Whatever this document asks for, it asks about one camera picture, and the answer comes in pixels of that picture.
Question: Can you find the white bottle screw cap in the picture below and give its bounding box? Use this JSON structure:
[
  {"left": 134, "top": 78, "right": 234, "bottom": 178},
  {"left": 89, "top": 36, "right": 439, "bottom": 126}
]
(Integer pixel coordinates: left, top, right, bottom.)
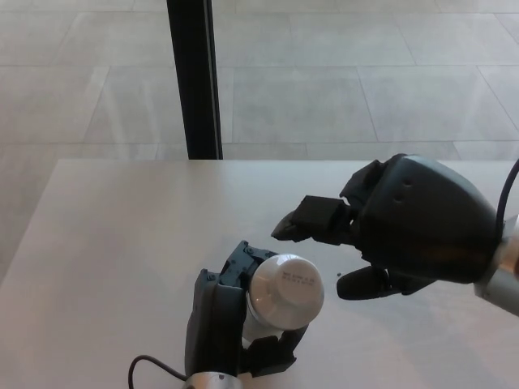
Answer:
[{"left": 270, "top": 259, "right": 326, "bottom": 329}]

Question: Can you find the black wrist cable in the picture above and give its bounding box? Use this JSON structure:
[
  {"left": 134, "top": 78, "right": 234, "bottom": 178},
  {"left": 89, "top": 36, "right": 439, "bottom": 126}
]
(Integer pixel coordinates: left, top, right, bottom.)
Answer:
[
  {"left": 128, "top": 354, "right": 190, "bottom": 389},
  {"left": 495, "top": 156, "right": 519, "bottom": 229}
]

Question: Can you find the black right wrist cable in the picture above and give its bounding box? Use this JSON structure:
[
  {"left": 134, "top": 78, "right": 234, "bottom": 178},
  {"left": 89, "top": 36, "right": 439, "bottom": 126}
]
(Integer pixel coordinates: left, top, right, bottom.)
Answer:
[{"left": 495, "top": 156, "right": 519, "bottom": 229}]

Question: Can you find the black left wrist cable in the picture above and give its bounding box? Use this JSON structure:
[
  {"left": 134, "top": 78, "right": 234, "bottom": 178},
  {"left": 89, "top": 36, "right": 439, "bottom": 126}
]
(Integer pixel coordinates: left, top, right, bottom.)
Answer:
[{"left": 128, "top": 354, "right": 190, "bottom": 389}]

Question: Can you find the black vertical window frame post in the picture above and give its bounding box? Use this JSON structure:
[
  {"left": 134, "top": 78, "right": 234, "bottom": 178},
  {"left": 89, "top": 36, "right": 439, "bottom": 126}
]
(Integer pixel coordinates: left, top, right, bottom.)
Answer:
[{"left": 166, "top": 0, "right": 225, "bottom": 160}]

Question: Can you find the white plastic bottle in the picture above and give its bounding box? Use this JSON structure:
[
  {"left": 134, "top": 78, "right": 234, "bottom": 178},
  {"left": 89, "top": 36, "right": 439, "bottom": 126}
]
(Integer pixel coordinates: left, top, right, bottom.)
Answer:
[{"left": 241, "top": 252, "right": 326, "bottom": 350}]

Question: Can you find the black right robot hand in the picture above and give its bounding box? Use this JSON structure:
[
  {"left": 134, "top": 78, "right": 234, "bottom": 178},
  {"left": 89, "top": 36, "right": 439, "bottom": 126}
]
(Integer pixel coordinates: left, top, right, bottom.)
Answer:
[{"left": 270, "top": 153, "right": 504, "bottom": 301}]

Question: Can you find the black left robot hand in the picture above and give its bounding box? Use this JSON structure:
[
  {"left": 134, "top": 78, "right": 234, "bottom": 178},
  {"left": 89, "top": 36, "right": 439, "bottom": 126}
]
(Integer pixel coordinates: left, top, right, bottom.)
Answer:
[{"left": 183, "top": 240, "right": 312, "bottom": 377}]

